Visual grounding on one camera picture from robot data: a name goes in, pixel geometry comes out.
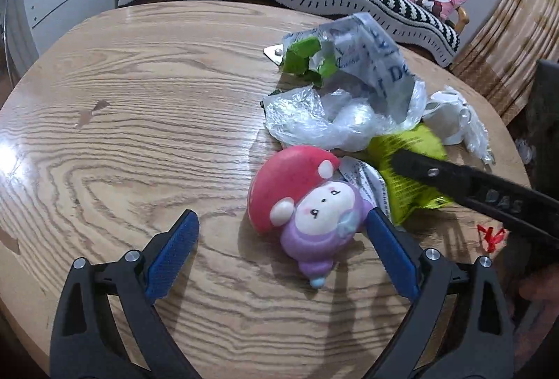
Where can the beige patterned curtain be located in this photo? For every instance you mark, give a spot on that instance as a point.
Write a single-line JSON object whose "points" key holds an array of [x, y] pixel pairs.
{"points": [[502, 55]]}

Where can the red twist tie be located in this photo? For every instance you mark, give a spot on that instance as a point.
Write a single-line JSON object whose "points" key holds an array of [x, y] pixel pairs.
{"points": [[491, 237]]}

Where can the clear crumpled plastic wrap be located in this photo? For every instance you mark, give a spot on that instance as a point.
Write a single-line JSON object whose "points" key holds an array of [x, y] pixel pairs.
{"points": [[301, 116]]}

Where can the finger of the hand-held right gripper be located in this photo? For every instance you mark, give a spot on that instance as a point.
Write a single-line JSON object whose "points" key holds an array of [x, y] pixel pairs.
{"points": [[480, 191]]}

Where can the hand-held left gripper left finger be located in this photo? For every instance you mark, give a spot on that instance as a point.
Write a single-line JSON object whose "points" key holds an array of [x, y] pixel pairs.
{"points": [[174, 256]]}

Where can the silver printed plastic bag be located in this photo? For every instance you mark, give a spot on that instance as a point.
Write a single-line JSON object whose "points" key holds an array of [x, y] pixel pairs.
{"points": [[371, 68]]}

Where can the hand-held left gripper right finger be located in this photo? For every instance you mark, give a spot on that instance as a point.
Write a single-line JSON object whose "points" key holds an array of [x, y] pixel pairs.
{"points": [[393, 252]]}

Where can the small silver foil piece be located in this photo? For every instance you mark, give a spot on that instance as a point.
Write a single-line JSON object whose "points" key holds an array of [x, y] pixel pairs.
{"points": [[273, 52]]}

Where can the white plastic bag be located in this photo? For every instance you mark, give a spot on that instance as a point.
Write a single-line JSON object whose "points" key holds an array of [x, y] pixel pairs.
{"points": [[454, 112]]}

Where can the mushroom monkey squishy toy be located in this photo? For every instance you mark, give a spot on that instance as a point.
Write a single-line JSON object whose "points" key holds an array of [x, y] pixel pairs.
{"points": [[301, 204]]}

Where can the yellow-green white snack packet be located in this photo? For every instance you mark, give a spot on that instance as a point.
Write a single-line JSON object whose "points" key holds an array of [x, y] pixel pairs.
{"points": [[393, 195]]}

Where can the torn green wrapper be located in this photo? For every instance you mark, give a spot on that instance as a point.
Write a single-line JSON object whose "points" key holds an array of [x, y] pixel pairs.
{"points": [[301, 55]]}

